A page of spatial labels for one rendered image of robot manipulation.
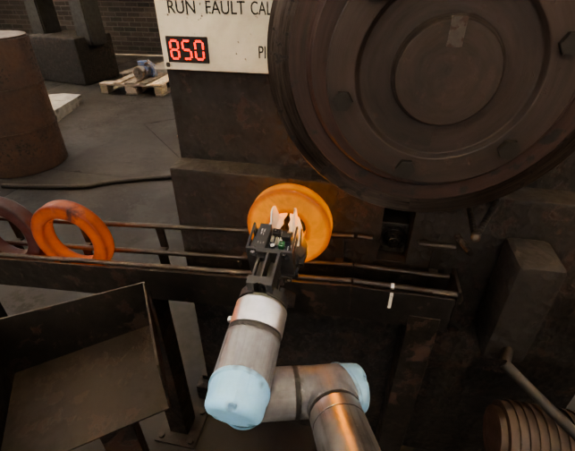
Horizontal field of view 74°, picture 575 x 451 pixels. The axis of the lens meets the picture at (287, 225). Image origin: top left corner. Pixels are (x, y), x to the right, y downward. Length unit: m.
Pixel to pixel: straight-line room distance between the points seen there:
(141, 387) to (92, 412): 0.08
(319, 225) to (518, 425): 0.51
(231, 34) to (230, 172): 0.25
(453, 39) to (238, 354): 0.43
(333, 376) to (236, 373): 0.17
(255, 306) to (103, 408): 0.36
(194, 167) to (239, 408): 0.51
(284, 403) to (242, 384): 0.12
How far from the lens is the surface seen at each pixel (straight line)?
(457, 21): 0.49
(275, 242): 0.58
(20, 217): 1.06
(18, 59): 3.20
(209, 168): 0.83
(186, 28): 0.79
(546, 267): 0.78
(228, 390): 0.49
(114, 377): 0.81
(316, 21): 0.55
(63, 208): 0.95
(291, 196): 0.67
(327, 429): 0.54
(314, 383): 0.60
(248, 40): 0.75
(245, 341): 0.51
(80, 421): 0.79
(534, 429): 0.90
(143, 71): 5.15
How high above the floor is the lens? 1.21
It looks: 33 degrees down
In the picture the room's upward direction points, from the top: straight up
